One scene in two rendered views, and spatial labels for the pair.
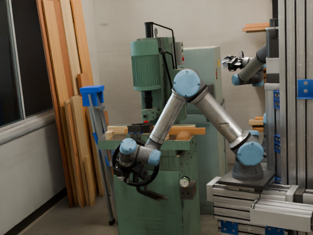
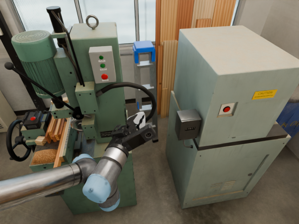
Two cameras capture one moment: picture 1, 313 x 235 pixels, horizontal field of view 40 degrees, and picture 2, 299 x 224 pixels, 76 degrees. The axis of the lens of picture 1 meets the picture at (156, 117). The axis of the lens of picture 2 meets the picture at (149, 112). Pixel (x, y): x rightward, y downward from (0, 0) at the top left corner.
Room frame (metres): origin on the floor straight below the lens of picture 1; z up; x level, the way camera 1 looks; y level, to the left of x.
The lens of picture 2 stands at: (2.85, -1.01, 1.84)
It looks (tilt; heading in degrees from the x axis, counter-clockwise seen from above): 42 degrees down; 65
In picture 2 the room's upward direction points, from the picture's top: straight up
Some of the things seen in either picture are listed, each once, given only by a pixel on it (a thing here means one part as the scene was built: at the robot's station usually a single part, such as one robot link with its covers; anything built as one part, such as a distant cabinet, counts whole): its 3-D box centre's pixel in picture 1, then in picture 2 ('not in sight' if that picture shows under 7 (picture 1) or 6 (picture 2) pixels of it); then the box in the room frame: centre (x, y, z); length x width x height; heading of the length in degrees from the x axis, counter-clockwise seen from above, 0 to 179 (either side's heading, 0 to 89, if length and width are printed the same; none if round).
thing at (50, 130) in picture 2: not in sight; (54, 126); (2.66, 0.04, 0.94); 0.16 x 0.02 x 0.07; 74
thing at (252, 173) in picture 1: (247, 166); not in sight; (2.02, -0.43, 0.87); 0.15 x 0.15 x 0.10
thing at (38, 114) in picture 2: (140, 127); (32, 119); (2.55, 0.10, 0.99); 0.13 x 0.11 x 0.06; 74
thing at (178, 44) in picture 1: (178, 53); (103, 65); (3.00, -0.18, 1.40); 0.10 x 0.06 x 0.16; 164
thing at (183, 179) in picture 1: (185, 183); not in sight; (2.46, -0.14, 0.65); 0.06 x 0.04 x 0.08; 74
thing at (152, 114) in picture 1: (150, 114); (65, 111); (2.75, 0.04, 1.03); 0.14 x 0.07 x 0.09; 164
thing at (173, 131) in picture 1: (164, 131); (64, 134); (2.71, -0.04, 0.92); 0.54 x 0.02 x 0.04; 74
